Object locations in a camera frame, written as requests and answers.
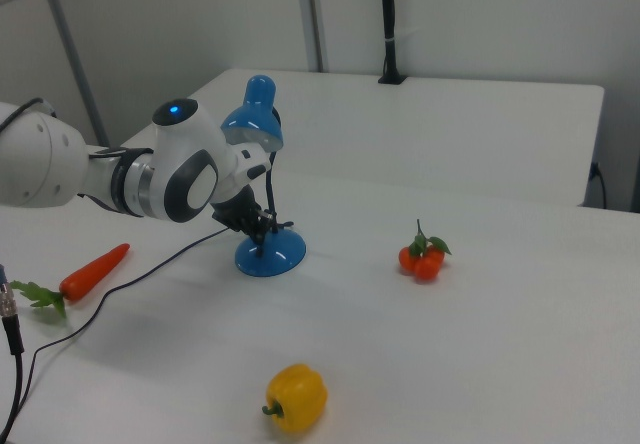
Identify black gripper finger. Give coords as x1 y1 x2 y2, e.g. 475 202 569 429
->
251 222 267 258
259 208 281 235

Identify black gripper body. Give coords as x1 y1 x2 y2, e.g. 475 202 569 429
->
211 189 262 238

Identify blue desk lamp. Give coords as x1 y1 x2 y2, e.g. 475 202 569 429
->
219 74 308 280

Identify orange toy carrot green leaves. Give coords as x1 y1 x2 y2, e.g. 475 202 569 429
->
9 242 132 321

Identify yellow toy bell pepper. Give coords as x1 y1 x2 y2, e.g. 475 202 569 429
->
261 362 329 434

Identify toy tangerine cluster with leaves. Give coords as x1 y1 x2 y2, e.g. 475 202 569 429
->
397 218 454 284

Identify black pole with clamp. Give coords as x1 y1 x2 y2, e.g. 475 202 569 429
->
377 0 410 86

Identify black lamp power cable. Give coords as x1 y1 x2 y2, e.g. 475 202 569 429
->
0 227 236 444

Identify black cable with metal connector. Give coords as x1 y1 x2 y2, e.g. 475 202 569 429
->
0 262 27 440

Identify black wall plug cable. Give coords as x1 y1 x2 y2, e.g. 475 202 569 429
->
588 160 609 211

